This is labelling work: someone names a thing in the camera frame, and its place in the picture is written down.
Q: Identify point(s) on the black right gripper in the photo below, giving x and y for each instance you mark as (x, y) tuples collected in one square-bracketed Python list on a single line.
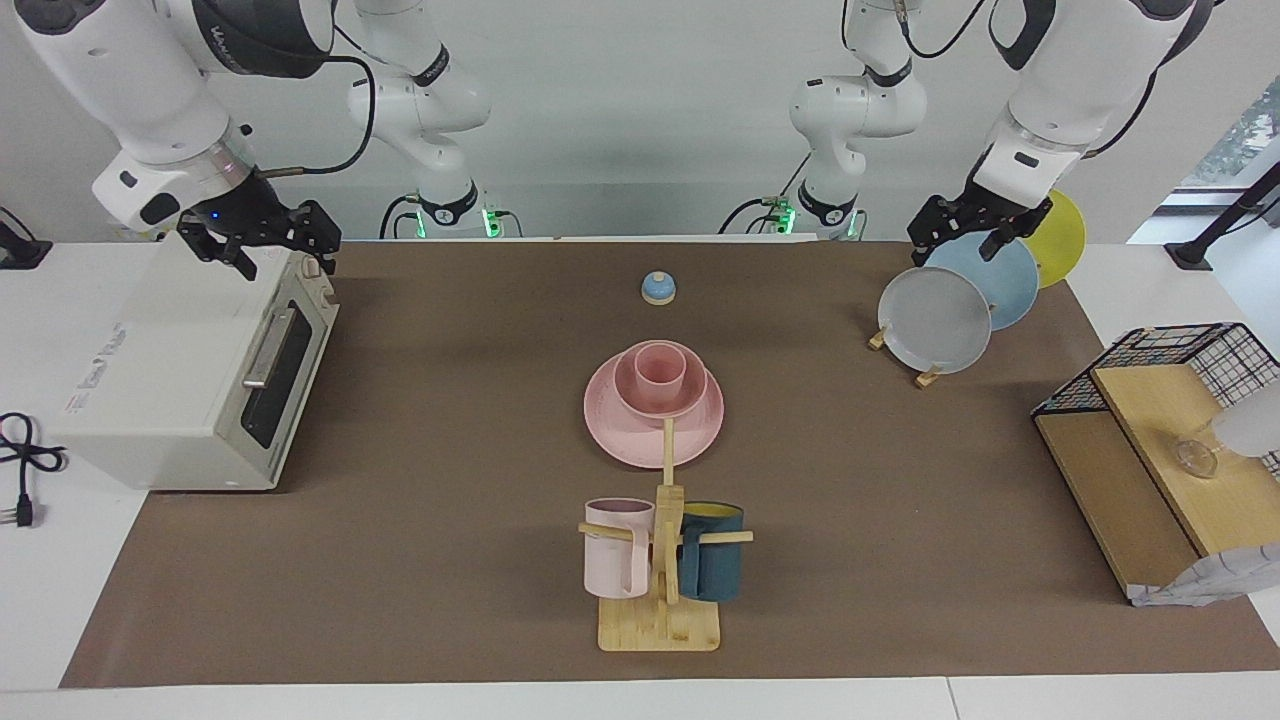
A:
[(260, 222)]

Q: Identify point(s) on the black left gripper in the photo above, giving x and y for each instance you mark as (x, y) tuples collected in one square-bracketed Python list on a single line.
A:
[(975, 217)]

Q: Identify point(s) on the pink bowl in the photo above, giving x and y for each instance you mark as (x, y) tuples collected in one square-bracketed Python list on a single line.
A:
[(697, 393)]

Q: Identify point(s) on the pink cup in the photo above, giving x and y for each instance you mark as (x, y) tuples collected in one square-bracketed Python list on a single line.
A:
[(660, 385)]

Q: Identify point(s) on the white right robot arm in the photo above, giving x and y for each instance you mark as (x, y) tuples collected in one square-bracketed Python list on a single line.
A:
[(130, 70)]

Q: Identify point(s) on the light blue plate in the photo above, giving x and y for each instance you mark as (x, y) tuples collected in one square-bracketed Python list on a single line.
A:
[(1012, 290)]

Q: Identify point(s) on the grey plate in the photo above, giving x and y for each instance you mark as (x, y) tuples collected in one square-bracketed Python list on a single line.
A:
[(935, 320)]

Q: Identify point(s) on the yellow plate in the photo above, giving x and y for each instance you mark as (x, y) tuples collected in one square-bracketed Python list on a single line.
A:
[(1065, 245)]

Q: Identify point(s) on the wooden plate rack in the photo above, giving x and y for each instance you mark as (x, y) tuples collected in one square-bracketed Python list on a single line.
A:
[(927, 378)]

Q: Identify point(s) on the white toaster oven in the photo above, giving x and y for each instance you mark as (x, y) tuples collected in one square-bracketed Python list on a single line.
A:
[(170, 350)]

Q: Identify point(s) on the black clamp base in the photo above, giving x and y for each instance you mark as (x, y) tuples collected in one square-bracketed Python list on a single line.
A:
[(22, 252)]

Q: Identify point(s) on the blue service bell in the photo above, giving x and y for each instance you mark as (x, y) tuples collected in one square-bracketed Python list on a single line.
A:
[(659, 290)]

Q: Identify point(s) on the wooden two-tier shelf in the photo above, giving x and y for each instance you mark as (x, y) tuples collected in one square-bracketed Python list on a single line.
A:
[(1130, 500)]

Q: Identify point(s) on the window with outdoor view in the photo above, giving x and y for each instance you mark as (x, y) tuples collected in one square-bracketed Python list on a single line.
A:
[(1240, 140)]

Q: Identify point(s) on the clear glass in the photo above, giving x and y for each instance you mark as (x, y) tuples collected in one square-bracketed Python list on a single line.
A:
[(1197, 458)]

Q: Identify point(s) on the brown table mat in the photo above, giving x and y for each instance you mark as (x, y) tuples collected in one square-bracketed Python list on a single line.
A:
[(400, 560)]

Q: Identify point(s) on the translucent white plastic object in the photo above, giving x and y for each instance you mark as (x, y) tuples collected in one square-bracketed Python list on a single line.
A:
[(1250, 425)]

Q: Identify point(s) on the pink plate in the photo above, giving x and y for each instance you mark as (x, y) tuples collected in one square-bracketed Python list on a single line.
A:
[(620, 440)]

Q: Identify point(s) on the dark teal mug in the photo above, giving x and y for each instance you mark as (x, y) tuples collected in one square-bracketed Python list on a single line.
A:
[(715, 565)]

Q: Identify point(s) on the patterned white cloth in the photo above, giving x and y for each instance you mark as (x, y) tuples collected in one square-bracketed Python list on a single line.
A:
[(1215, 578)]

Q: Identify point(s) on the pale pink mug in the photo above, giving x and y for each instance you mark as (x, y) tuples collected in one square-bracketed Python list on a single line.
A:
[(615, 560)]

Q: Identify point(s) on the wooden mug tree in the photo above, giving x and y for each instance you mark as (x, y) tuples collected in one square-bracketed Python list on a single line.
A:
[(660, 625)]

